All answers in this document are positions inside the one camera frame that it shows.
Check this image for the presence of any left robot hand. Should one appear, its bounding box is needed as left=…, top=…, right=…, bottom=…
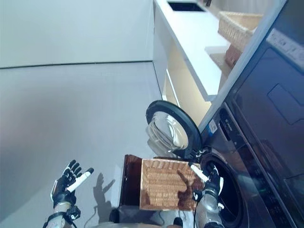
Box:
left=50, top=160, right=95, bottom=208

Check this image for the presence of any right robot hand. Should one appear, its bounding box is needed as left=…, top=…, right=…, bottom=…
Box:
left=190, top=163, right=225, bottom=198

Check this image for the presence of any rectangular wicker laundry basket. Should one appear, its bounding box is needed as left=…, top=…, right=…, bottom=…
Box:
left=138, top=158, right=205, bottom=212

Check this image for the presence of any blue energy label sticker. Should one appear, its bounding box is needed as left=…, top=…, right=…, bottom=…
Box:
left=206, top=121, right=219, bottom=138

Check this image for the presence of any round glass washer door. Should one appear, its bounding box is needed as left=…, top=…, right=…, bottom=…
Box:
left=144, top=100, right=203, bottom=158

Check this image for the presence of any glossy brown stool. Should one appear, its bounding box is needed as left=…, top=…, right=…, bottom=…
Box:
left=118, top=154, right=171, bottom=208

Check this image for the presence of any grey robot torso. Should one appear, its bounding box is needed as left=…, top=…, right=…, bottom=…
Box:
left=94, top=221, right=216, bottom=228

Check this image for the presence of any wicker storage basket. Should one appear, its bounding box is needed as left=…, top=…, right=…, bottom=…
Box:
left=224, top=43, right=243, bottom=67

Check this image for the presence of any white counter cabinet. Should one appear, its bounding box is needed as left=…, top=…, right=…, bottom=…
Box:
left=152, top=0, right=233, bottom=124

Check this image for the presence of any white dryer label strip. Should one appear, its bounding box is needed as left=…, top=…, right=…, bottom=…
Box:
left=267, top=29, right=304, bottom=63

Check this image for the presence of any wicker tray basket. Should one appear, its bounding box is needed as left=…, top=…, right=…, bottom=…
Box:
left=217, top=10, right=264, bottom=51

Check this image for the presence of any black sink basin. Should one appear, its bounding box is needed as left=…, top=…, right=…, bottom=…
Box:
left=166, top=0, right=207, bottom=12

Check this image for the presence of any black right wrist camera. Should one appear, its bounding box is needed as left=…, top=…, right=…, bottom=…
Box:
left=191, top=189, right=203, bottom=201

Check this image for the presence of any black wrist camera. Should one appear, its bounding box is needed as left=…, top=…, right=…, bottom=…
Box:
left=66, top=206, right=82, bottom=219
left=191, top=189, right=203, bottom=201

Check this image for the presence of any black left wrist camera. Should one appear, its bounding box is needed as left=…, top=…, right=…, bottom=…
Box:
left=66, top=206, right=82, bottom=219

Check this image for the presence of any white floor cable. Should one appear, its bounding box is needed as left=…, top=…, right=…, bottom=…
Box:
left=84, top=205, right=98, bottom=227

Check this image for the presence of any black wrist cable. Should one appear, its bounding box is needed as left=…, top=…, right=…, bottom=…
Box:
left=192, top=200, right=199, bottom=228

